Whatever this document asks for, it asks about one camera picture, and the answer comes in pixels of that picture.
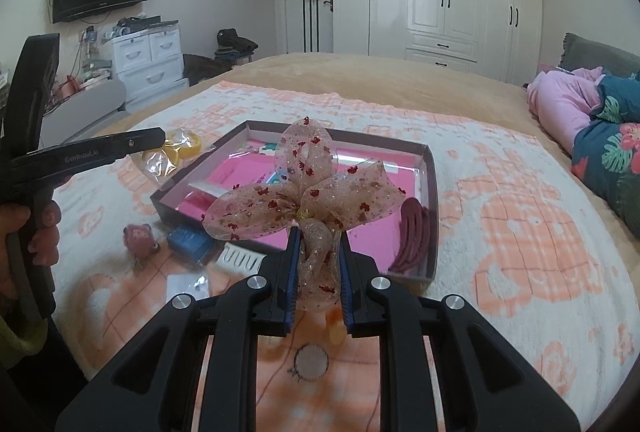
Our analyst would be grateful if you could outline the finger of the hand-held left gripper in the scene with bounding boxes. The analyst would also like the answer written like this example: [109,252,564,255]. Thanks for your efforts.
[12,127,167,179]

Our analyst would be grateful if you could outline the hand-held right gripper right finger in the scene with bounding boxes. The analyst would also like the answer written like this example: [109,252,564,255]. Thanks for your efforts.
[337,227,583,432]

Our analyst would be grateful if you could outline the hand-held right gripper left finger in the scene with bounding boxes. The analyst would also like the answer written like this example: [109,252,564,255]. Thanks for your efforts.
[55,227,303,432]

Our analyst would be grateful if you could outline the white hair claw clip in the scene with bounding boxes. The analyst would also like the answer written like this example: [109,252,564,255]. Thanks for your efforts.
[216,242,266,275]

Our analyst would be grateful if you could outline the bagged yellow bangle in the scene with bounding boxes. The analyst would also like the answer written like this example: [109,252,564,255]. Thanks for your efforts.
[141,128,203,177]

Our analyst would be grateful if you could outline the sheer floral bow hair clip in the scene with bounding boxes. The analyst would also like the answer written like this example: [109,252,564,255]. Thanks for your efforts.
[201,116,407,313]

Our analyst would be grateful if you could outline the small clear bag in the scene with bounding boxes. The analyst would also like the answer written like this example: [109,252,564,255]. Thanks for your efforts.
[165,273,211,300]

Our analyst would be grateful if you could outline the blue hair clip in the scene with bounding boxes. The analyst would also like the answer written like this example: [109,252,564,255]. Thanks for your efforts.
[166,226,213,269]

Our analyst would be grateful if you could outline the shallow pink-lined jewelry box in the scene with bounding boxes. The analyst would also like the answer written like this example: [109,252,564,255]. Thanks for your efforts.
[150,119,440,283]

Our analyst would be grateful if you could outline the person's left forearm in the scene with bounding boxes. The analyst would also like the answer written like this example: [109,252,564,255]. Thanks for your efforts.
[0,304,51,370]

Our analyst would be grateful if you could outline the cluttered side shelf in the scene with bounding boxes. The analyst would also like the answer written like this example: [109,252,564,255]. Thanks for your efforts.
[55,26,116,113]

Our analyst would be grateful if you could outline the dark red hair clip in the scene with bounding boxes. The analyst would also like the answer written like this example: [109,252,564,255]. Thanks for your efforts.
[387,197,432,273]

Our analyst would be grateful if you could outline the white drawer cabinet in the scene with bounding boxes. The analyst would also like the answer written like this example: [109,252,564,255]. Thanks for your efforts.
[111,28,190,105]

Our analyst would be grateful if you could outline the dark bag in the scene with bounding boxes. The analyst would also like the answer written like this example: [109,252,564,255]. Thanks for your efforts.
[182,54,233,85]

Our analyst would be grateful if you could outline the pile of dark clothes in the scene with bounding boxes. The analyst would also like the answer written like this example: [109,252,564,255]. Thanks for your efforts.
[215,28,259,60]

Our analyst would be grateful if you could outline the orange and white printed blanket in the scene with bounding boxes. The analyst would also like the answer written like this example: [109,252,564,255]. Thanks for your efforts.
[50,79,636,432]

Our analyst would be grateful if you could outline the tan bedspread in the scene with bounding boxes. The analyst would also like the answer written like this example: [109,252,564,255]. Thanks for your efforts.
[90,52,640,413]

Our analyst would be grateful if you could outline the pink quilt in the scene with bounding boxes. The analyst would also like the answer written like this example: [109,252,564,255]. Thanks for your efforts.
[525,66,608,153]

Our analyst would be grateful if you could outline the dark floral quilt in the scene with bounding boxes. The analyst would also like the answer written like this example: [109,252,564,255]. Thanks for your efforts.
[570,72,640,225]

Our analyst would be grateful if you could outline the grey pillow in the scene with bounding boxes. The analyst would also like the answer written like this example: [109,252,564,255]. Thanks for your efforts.
[559,33,640,80]

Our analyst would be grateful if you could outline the black hanging straps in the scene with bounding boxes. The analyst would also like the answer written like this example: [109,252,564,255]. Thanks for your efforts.
[300,0,321,53]

